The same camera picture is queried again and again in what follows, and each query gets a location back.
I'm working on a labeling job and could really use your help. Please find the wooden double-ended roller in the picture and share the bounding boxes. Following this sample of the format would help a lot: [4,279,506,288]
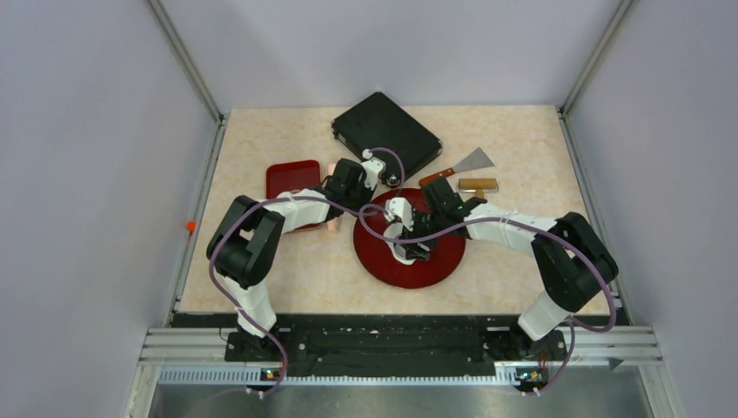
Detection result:
[457,178,499,199]

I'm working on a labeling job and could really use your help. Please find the white dough ball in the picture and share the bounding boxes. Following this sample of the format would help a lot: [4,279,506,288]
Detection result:
[383,223,431,266]

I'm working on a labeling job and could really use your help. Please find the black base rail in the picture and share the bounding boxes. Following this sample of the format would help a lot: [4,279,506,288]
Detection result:
[172,312,618,379]

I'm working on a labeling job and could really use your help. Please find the black case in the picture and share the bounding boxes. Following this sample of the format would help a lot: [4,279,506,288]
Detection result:
[331,91,443,188]

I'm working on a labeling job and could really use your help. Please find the metal scraper wooden handle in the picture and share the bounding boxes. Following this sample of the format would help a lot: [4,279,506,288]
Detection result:
[419,147,494,186]

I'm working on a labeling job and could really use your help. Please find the red rectangular tray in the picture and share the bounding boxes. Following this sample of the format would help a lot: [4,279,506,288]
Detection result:
[265,159,321,199]

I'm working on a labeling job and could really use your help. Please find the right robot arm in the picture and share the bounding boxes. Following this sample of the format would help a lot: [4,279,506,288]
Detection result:
[384,179,620,359]

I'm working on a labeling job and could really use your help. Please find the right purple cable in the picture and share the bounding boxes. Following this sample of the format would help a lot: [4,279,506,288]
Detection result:
[358,203,619,396]

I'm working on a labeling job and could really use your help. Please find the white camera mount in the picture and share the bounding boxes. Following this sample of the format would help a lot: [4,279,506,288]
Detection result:
[360,149,386,192]
[384,197,414,231]

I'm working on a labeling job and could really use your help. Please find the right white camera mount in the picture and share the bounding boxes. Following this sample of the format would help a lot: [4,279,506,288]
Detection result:
[384,197,414,231]

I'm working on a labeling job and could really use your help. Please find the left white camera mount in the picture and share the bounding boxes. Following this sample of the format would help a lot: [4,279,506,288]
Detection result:
[360,149,386,192]

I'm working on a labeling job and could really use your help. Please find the pink plastic cylinder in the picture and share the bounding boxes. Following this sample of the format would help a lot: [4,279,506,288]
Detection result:
[326,161,341,233]

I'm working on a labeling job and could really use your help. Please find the round red tray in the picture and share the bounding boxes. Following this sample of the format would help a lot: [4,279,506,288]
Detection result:
[353,188,466,289]

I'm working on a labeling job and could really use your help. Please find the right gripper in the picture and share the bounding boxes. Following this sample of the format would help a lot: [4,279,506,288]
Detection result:
[399,207,447,260]

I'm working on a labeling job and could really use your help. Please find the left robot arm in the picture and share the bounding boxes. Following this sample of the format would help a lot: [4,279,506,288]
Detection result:
[206,152,386,360]

